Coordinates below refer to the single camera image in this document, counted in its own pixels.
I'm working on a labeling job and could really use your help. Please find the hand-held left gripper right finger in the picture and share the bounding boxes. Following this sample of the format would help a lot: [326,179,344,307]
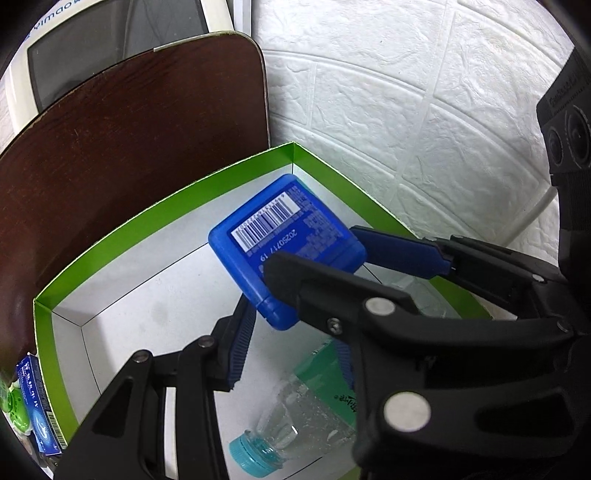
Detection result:
[335,342,357,394]

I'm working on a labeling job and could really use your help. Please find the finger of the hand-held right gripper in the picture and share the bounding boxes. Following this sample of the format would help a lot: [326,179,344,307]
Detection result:
[262,254,591,480]
[350,225,579,334]

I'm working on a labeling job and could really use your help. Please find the blue plastic barcode box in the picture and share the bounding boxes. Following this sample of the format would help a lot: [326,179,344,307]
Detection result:
[208,174,368,330]

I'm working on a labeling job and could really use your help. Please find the green mosquito repellent bottle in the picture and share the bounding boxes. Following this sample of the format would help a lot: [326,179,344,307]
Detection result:
[0,378,29,437]

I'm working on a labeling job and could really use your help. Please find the white water purifier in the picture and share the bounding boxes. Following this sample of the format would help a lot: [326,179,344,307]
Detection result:
[0,0,234,151]

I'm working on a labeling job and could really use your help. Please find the white framed panel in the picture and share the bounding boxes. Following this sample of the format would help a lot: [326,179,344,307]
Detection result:
[232,0,254,37]

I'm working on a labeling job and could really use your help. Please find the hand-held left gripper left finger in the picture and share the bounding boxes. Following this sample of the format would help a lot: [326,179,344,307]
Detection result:
[54,295,257,480]

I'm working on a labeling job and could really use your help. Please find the blue carton with white swoosh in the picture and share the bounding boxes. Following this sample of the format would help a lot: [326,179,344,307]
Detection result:
[16,354,68,457]

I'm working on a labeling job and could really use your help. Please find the clear plastic water bottle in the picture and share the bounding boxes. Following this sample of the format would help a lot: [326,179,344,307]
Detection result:
[229,272,448,476]

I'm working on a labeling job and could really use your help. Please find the green cardboard box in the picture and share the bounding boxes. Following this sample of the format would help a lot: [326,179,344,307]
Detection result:
[33,141,492,480]

